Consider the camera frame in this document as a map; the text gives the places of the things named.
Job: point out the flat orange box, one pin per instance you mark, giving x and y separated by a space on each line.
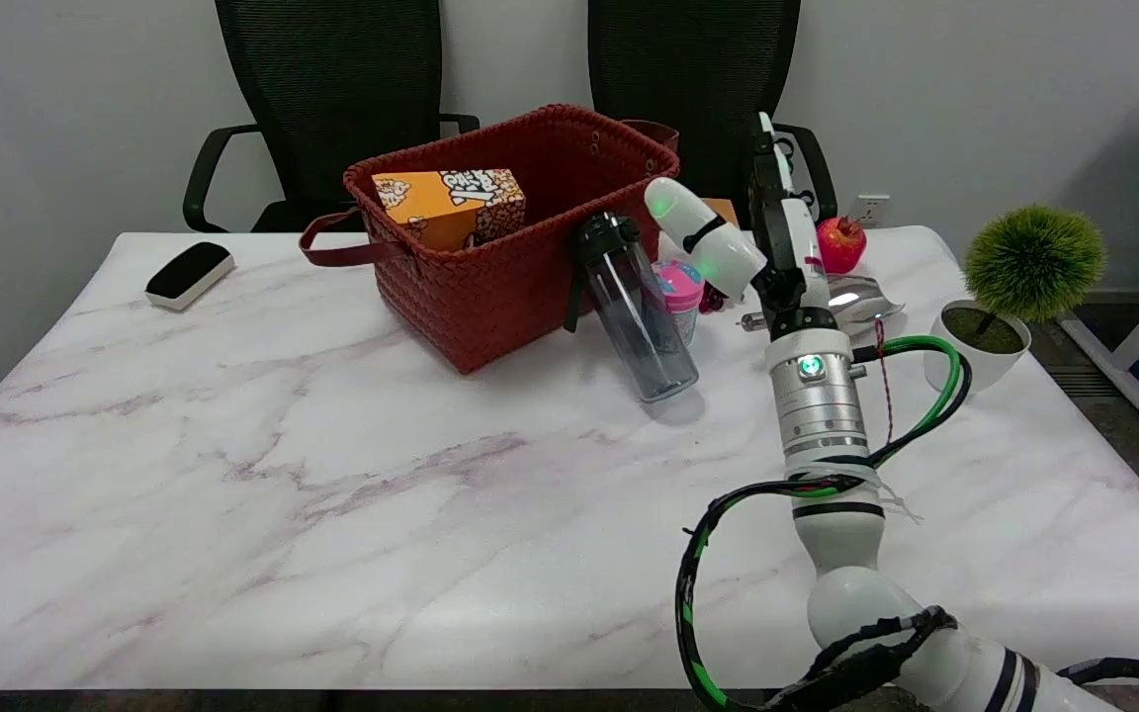
723 213

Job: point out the black mesh office chair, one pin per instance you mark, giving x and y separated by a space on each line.
688 69
332 79

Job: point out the green ball plant white pot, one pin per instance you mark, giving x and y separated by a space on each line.
1029 262

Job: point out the black white board eraser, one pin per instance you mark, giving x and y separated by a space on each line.
189 272

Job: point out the red pomegranate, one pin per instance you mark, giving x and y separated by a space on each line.
841 247

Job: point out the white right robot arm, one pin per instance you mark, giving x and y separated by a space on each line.
817 405

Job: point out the shiny metal scoop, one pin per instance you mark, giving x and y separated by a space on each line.
861 302

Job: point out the clear bottle black lid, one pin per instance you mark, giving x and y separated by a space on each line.
644 326

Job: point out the orange snack box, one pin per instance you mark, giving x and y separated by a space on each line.
441 208

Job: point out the red woven basket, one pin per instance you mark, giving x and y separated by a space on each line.
510 287

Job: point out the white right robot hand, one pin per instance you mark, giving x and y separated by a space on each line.
802 237

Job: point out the dark purple grape bunch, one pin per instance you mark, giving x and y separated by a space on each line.
713 299

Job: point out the small pink lid cup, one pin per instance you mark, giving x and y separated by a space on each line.
680 287

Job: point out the white wall socket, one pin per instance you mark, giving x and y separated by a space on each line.
871 210

